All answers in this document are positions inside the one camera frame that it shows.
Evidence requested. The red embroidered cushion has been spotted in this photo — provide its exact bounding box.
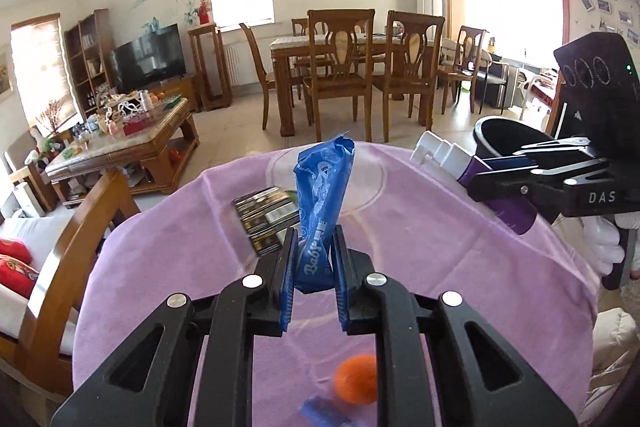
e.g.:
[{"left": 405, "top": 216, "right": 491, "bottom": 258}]
[
  {"left": 0, "top": 257, "right": 41, "bottom": 301},
  {"left": 0, "top": 239, "right": 33, "bottom": 266}
]

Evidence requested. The wooden television stand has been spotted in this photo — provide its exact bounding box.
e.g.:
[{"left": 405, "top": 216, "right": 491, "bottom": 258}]
[{"left": 117, "top": 74, "right": 201, "bottom": 114}]

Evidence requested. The group of wall photos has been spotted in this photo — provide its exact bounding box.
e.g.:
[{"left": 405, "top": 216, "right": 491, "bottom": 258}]
[{"left": 579, "top": 0, "right": 640, "bottom": 45}]

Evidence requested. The wooden bookshelf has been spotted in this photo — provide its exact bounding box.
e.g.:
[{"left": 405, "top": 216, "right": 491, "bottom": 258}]
[{"left": 64, "top": 9, "right": 117, "bottom": 108}]

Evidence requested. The red gift box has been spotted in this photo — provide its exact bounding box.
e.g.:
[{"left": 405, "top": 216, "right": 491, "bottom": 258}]
[{"left": 122, "top": 117, "right": 167, "bottom": 136}]

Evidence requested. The purple white spray bottle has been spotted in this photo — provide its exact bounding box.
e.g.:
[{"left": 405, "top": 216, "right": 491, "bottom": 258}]
[{"left": 410, "top": 131, "right": 538, "bottom": 235}]

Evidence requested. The wooden sofa frame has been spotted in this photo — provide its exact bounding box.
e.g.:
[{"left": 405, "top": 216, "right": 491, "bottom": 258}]
[{"left": 0, "top": 169, "right": 142, "bottom": 399}]

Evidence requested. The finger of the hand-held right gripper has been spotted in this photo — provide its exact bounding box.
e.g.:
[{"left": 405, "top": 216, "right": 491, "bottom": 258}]
[
  {"left": 512, "top": 137, "right": 595, "bottom": 158},
  {"left": 467, "top": 156, "right": 617, "bottom": 204}
]

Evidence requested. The grey armchair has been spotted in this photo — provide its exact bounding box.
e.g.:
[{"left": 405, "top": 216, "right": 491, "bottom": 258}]
[{"left": 479, "top": 58, "right": 512, "bottom": 114}]

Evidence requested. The tall wooden plant stand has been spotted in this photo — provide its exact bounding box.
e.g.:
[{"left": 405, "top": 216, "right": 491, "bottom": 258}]
[{"left": 187, "top": 23, "right": 234, "bottom": 112}]

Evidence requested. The wooden dining table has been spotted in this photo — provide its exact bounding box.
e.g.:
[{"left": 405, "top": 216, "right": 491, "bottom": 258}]
[{"left": 270, "top": 32, "right": 442, "bottom": 138}]

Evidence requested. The orange mandarin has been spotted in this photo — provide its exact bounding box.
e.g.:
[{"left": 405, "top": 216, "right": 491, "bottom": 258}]
[{"left": 334, "top": 354, "right": 379, "bottom": 406}]

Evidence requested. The white wall radiator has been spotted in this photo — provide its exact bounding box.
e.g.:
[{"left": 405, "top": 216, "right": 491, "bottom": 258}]
[{"left": 222, "top": 44, "right": 279, "bottom": 88}]

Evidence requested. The black gold striped box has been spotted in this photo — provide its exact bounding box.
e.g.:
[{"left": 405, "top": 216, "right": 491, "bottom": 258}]
[{"left": 232, "top": 187, "right": 301, "bottom": 256}]

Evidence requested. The white sofa seat cushion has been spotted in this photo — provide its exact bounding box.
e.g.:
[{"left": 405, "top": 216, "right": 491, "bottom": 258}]
[{"left": 0, "top": 213, "right": 117, "bottom": 358}]

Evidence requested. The white puffer jacket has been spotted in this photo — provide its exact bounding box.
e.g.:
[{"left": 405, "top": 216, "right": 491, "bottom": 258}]
[{"left": 589, "top": 307, "right": 640, "bottom": 410}]

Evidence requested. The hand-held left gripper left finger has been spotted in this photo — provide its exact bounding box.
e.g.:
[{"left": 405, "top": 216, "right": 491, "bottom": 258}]
[{"left": 50, "top": 227, "right": 301, "bottom": 427}]

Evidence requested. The dried branch in vase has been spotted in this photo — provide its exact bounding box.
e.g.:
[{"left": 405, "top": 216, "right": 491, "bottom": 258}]
[{"left": 34, "top": 99, "right": 67, "bottom": 145}]

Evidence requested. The wooden coffee table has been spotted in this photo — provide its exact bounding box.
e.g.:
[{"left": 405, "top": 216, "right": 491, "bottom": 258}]
[{"left": 45, "top": 97, "right": 201, "bottom": 210}]

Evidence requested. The black trash bin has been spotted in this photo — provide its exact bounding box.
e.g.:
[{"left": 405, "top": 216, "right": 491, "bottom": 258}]
[{"left": 472, "top": 117, "right": 556, "bottom": 162}]

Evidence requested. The blue plastic snack packet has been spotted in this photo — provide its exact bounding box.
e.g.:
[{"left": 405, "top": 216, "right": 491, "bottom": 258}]
[{"left": 292, "top": 132, "right": 357, "bottom": 294}]

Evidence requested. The flat screen television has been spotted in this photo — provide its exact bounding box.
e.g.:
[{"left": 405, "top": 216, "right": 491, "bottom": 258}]
[{"left": 109, "top": 23, "right": 187, "bottom": 96}]

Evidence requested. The red flower arrangement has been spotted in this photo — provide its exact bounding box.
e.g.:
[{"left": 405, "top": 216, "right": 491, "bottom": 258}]
[{"left": 191, "top": 0, "right": 214, "bottom": 26}]

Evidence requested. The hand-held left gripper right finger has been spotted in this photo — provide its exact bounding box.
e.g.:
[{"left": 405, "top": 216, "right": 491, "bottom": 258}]
[{"left": 330, "top": 224, "right": 583, "bottom": 427}]

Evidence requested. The small blue wrapper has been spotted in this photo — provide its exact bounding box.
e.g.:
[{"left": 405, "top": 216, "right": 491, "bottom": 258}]
[{"left": 300, "top": 396, "right": 354, "bottom": 427}]

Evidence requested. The small framed wall picture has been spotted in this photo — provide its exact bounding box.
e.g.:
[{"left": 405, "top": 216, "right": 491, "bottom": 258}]
[{"left": 0, "top": 52, "right": 14, "bottom": 96}]

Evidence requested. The purple table cloth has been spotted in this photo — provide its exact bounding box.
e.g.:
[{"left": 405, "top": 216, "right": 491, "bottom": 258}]
[{"left": 72, "top": 142, "right": 601, "bottom": 427}]

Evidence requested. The red striped window blind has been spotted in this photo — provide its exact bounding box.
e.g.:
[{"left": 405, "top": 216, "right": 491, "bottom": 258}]
[{"left": 11, "top": 13, "right": 81, "bottom": 128}]

